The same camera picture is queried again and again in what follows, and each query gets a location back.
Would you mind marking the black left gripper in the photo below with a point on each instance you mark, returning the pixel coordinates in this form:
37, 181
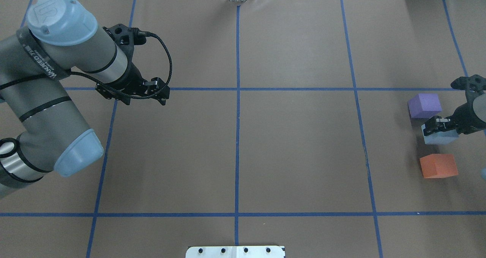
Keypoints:
131, 83

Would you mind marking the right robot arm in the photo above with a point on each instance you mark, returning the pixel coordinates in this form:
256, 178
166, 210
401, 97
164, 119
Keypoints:
466, 119

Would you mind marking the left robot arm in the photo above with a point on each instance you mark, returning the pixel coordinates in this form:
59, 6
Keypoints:
60, 39

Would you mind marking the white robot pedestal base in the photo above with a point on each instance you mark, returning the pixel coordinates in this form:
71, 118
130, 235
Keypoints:
249, 251

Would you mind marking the orange foam block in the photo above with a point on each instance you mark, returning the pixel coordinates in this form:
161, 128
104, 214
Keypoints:
437, 166

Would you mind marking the purple foam block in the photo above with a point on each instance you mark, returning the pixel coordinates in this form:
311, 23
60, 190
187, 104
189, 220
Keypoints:
424, 106

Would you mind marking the light blue foam block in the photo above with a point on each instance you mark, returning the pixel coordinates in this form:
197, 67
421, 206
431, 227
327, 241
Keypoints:
440, 138

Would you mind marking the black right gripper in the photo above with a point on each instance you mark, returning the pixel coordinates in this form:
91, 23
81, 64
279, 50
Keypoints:
464, 118

